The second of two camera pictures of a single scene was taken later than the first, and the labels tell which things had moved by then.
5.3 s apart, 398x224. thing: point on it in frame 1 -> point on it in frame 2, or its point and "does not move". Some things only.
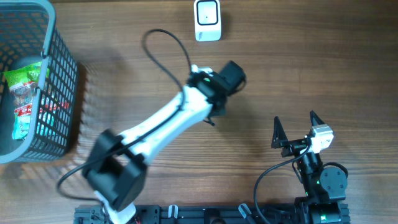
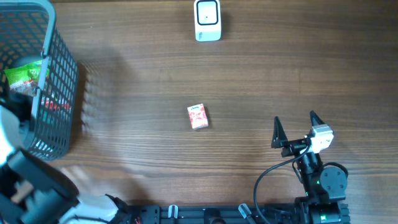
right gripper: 280,140 does not move
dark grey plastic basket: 30,34 does not move
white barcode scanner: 208,22 does not move
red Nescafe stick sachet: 24,109 -> 53,106
